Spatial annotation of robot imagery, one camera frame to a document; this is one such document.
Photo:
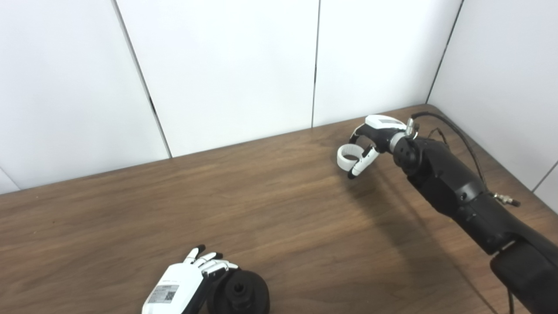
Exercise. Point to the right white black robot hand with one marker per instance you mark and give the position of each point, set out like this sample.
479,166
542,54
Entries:
383,131

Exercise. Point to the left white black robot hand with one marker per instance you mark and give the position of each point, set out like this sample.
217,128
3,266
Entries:
174,288

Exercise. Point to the round black stepped part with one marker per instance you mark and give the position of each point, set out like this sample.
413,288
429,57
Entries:
244,292

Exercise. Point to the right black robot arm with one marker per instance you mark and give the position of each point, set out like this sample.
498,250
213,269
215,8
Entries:
462,192

